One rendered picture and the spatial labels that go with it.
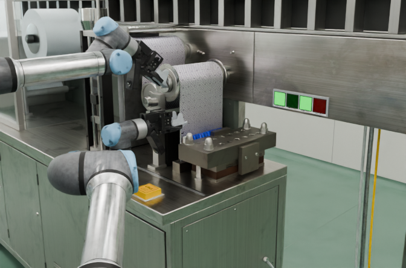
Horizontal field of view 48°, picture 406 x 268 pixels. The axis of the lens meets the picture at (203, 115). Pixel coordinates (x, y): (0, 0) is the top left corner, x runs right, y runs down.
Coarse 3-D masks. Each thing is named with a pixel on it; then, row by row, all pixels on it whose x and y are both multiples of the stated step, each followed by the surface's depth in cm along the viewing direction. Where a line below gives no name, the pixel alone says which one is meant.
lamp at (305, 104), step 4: (300, 96) 171; (300, 100) 171; (304, 100) 170; (308, 100) 169; (300, 104) 171; (304, 104) 170; (308, 104) 169; (300, 108) 172; (304, 108) 170; (308, 108) 169
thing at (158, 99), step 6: (156, 96) 177; (162, 96) 177; (156, 102) 176; (162, 102) 177; (156, 108) 179; (162, 108) 178; (162, 138) 181; (156, 156) 182; (162, 156) 183; (156, 162) 183; (162, 162) 184; (156, 168) 181
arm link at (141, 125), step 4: (132, 120) 160; (136, 120) 160; (140, 120) 161; (140, 124) 159; (144, 124) 160; (140, 128) 159; (144, 128) 160; (140, 132) 159; (144, 132) 160; (140, 136) 160; (144, 136) 161
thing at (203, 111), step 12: (180, 96) 173; (192, 96) 178; (204, 96) 182; (216, 96) 187; (180, 108) 174; (192, 108) 179; (204, 108) 184; (216, 108) 189; (192, 120) 180; (204, 120) 185; (216, 120) 190; (180, 132) 177; (192, 132) 181
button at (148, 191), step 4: (148, 184) 161; (140, 188) 157; (144, 188) 157; (148, 188) 157; (152, 188) 157; (156, 188) 157; (160, 188) 157; (140, 192) 154; (144, 192) 154; (148, 192) 154; (152, 192) 154; (156, 192) 156; (160, 192) 157; (140, 196) 155; (144, 196) 153; (148, 196) 153; (152, 196) 155
